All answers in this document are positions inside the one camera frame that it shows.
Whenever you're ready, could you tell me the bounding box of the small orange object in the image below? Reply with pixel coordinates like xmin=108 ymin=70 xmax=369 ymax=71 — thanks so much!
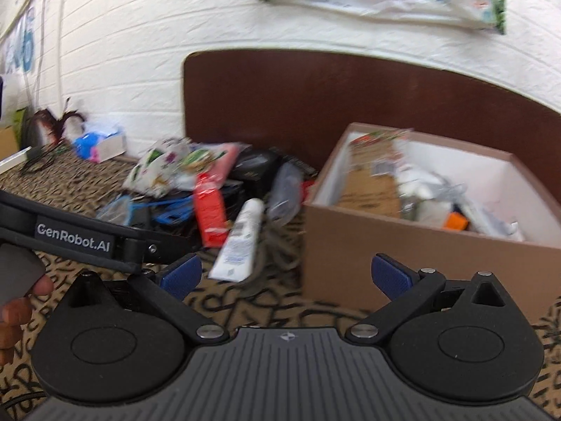
xmin=442 ymin=211 xmax=471 ymax=231

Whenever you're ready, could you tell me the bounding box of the brown cardboard box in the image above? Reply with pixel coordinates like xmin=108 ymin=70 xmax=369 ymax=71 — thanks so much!
xmin=302 ymin=122 xmax=561 ymax=327

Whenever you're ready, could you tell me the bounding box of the clear plastic bottle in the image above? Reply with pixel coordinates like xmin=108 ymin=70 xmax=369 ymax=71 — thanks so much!
xmin=266 ymin=162 xmax=306 ymax=223

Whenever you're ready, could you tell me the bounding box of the floral fabric pouch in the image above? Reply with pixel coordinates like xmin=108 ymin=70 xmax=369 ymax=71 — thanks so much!
xmin=122 ymin=138 xmax=199 ymax=198

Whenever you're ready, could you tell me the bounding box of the pink packet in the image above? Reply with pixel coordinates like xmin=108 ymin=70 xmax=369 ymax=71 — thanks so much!
xmin=205 ymin=143 xmax=243 ymax=186

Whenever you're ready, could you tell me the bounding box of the brown card packaging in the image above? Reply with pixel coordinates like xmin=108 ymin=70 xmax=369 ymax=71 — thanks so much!
xmin=337 ymin=129 xmax=415 ymax=219

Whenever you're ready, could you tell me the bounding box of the white tube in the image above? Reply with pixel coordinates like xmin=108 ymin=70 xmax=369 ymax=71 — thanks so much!
xmin=208 ymin=198 xmax=265 ymax=282

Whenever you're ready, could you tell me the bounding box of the green and white packet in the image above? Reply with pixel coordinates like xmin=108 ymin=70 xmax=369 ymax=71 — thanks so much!
xmin=175 ymin=146 xmax=229 ymax=177

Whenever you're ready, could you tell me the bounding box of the blue and white tissue pack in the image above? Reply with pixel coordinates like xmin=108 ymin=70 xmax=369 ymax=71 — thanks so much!
xmin=74 ymin=125 xmax=128 ymax=163

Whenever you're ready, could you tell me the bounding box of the crumpled white plastic bag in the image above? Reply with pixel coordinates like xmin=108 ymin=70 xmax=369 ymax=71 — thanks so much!
xmin=397 ymin=169 xmax=526 ymax=243

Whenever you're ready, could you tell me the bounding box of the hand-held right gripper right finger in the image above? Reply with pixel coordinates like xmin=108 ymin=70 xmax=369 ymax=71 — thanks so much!
xmin=346 ymin=253 xmax=511 ymax=345

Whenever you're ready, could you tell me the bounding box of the black box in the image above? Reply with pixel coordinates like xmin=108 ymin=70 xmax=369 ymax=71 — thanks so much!
xmin=229 ymin=148 xmax=286 ymax=199

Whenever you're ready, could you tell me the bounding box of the red packet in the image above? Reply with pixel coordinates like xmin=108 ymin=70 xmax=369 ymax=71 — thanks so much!
xmin=193 ymin=173 xmax=229 ymax=249

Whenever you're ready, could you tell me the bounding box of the person's left hand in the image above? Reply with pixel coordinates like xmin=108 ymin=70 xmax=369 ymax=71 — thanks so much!
xmin=0 ymin=274 xmax=54 ymax=366

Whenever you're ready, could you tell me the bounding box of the dark feather duster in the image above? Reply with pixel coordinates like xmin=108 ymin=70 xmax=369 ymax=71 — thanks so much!
xmin=23 ymin=99 xmax=87 ymax=146

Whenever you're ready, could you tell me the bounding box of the brown wooden headboard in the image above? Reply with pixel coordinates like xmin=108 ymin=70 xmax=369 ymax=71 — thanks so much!
xmin=182 ymin=49 xmax=561 ymax=194

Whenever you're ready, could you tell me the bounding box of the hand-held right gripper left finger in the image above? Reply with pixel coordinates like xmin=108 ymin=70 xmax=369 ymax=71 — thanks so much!
xmin=57 ymin=253 xmax=231 ymax=345

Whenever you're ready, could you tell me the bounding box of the light blue packet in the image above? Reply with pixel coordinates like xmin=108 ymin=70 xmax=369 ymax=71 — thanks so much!
xmin=95 ymin=195 xmax=137 ymax=229

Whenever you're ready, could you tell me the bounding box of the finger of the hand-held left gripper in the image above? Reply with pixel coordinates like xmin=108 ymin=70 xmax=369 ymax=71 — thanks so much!
xmin=139 ymin=232 xmax=198 ymax=268

